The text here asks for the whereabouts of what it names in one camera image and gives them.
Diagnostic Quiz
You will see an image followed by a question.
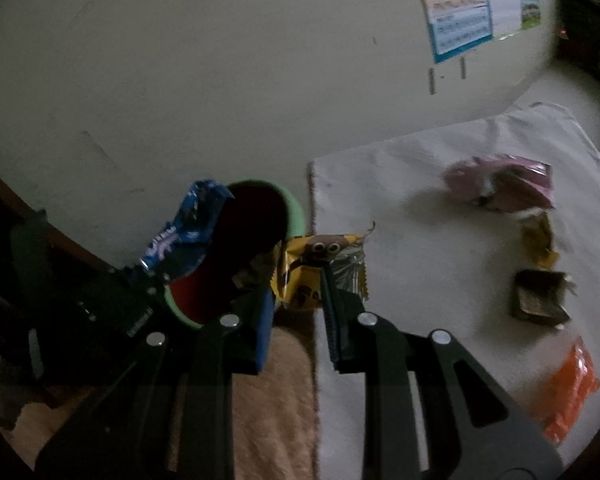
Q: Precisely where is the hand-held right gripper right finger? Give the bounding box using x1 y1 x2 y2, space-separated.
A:
319 261 566 480

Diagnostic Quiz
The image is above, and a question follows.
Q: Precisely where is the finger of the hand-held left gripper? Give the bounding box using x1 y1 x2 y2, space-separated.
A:
111 259 173 307

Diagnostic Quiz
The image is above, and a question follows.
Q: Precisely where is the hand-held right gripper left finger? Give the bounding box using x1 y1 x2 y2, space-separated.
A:
34 292 277 480

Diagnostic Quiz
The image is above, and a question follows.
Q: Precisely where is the yellow snack wrapper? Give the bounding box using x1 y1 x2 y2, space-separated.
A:
270 221 377 311

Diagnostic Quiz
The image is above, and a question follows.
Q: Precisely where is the blue snack wrapper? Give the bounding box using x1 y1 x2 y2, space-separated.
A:
139 179 233 281

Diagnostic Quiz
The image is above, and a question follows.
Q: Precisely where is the green bin with red inside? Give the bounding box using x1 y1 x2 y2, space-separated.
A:
165 179 308 330

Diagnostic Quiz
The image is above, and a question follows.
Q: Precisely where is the white cloth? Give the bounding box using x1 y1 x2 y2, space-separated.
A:
306 102 600 480

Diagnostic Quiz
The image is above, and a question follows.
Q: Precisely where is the dark wooden furniture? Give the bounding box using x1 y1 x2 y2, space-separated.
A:
0 160 111 281

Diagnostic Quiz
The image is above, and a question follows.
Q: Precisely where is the dark brown wrapper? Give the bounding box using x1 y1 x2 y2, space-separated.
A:
510 269 573 328

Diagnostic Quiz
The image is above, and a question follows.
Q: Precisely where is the pink snack wrapper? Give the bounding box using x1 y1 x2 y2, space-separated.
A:
442 155 556 213

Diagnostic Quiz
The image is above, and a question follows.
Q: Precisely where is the small yellow brown wrapper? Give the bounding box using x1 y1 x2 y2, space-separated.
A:
520 210 559 267

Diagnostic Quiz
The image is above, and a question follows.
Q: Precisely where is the orange snack wrapper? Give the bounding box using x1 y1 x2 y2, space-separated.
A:
542 337 600 443

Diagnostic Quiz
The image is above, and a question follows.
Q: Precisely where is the wall poster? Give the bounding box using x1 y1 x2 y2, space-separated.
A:
414 0 543 65

